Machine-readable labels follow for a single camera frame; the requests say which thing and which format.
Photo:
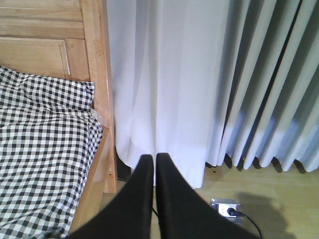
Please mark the black white checkered bedding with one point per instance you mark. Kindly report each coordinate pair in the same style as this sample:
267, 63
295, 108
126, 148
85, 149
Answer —
48, 140

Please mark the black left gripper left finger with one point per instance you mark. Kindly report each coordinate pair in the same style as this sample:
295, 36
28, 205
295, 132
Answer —
129, 214

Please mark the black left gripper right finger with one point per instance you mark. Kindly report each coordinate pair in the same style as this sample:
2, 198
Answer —
183, 214

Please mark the floor outlet box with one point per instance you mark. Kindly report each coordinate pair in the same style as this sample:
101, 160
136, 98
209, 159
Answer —
223, 207

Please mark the wooden bed frame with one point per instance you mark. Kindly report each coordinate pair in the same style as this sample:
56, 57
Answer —
67, 39

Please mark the white sheer curtain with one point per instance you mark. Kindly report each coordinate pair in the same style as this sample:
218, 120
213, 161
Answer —
166, 58

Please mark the grey pleated curtain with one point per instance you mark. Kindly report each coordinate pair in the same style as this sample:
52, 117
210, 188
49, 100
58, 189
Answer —
267, 94

